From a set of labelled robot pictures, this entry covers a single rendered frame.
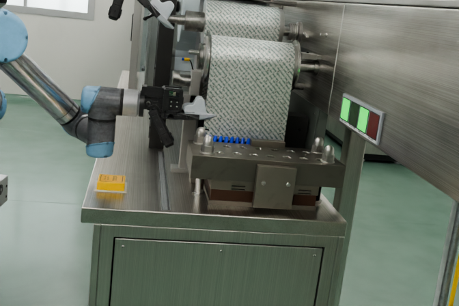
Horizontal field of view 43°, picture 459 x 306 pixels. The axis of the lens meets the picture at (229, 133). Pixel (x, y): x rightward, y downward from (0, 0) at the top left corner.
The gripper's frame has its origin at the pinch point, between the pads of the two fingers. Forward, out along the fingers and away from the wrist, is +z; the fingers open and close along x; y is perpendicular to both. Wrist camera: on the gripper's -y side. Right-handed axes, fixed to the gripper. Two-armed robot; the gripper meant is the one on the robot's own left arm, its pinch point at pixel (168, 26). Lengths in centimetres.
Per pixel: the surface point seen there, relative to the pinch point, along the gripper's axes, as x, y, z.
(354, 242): 170, -17, 190
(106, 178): -16.0, -38.6, 15.7
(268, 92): -4.8, 7.5, 32.1
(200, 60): -2.3, 0.0, 12.6
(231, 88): -4.9, 0.7, 23.8
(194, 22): 23.3, 6.1, 6.3
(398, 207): 245, 22, 239
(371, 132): -46, 17, 43
